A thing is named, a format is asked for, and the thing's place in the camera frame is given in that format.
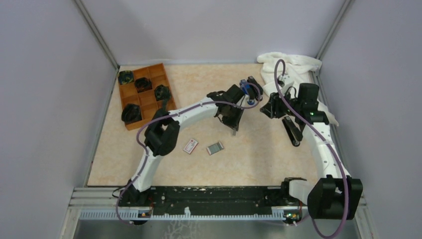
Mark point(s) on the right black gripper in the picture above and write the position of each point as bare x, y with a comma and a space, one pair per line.
271, 109

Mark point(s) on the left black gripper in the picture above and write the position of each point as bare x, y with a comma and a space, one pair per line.
234, 123

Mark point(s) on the black stapler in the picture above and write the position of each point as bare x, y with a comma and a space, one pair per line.
255, 91
293, 131

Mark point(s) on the red white staple box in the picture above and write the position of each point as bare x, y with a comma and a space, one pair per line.
190, 146

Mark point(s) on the orange wooden divided tray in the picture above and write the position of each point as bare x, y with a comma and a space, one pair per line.
146, 100

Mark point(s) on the blue stapler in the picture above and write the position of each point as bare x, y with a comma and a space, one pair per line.
245, 88

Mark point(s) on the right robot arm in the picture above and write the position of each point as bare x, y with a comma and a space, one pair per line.
336, 191

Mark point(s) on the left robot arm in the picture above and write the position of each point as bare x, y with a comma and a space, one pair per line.
161, 135

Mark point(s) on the white towel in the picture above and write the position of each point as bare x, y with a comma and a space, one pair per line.
296, 66

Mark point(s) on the dark rolled tie back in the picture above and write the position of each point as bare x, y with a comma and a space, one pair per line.
162, 93

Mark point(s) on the dark rolled tie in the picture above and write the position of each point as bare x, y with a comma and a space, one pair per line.
162, 93
143, 84
125, 77
131, 113

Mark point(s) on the dark rolled tie middle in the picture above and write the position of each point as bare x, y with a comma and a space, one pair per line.
143, 84

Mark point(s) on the dark rolled tie front right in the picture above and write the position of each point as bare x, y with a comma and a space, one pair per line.
131, 113

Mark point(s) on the dark rolled tie front left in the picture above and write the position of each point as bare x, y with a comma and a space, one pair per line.
125, 77

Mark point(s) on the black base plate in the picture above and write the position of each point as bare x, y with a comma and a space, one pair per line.
217, 201

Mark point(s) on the aluminium frame rail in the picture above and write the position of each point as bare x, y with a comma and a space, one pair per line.
102, 203

